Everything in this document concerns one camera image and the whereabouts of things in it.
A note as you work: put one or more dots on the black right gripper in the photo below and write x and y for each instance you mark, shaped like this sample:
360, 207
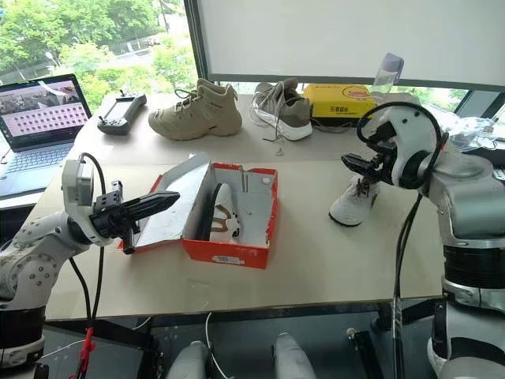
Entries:
380, 160

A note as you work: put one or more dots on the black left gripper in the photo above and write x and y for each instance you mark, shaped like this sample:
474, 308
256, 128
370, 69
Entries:
108, 217

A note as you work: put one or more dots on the white shoe with brown trim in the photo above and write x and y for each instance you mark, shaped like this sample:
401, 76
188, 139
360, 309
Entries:
351, 205
225, 213

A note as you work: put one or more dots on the orange shoebox with hinged lid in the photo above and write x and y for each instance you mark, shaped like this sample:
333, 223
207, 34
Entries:
227, 254

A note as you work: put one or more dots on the open laptop computer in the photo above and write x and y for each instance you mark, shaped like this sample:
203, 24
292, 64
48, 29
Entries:
39, 118

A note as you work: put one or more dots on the yellow cardboard box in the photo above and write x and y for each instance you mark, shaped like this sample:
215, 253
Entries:
339, 102

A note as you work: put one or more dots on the grey sneaker with white sole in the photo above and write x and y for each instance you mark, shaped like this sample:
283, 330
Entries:
284, 106

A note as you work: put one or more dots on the clear plastic water bottle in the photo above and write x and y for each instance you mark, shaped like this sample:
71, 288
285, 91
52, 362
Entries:
386, 75

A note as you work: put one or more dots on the beige hiking boot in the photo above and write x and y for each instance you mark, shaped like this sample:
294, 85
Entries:
197, 114

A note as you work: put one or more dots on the black handheld remote controller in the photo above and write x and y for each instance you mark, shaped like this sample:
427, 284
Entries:
120, 110

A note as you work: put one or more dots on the crumpled clear plastic bag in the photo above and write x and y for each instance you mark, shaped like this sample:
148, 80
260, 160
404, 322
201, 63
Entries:
473, 132

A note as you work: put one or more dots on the white roller blind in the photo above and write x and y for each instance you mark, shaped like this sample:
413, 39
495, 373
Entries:
335, 35

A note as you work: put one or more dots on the grey rounded robot leg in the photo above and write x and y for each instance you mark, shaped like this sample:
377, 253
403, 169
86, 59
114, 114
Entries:
189, 361
292, 357

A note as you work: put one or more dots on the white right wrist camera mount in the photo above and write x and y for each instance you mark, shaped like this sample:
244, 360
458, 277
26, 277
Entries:
406, 130

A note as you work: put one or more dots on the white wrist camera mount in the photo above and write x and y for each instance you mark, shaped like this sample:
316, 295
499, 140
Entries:
406, 130
77, 181

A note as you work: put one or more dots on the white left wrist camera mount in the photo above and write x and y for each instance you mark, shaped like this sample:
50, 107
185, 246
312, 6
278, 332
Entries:
77, 181

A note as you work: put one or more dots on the black table frame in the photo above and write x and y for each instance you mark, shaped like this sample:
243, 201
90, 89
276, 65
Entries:
118, 335

